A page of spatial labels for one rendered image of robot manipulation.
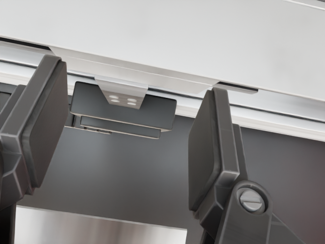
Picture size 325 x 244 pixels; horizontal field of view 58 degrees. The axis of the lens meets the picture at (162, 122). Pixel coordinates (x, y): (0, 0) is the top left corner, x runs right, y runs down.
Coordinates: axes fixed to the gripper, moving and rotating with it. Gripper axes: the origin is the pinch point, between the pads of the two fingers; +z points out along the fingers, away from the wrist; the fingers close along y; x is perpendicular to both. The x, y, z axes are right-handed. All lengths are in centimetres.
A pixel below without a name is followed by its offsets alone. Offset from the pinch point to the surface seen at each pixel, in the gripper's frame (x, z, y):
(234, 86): -1.6, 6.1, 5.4
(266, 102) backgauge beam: -16.6, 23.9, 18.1
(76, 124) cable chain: -31.7, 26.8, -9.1
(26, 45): -1.6, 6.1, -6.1
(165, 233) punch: -6.5, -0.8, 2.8
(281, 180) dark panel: -45, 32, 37
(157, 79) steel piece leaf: -2.3, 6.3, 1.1
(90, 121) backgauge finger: -17.9, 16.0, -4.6
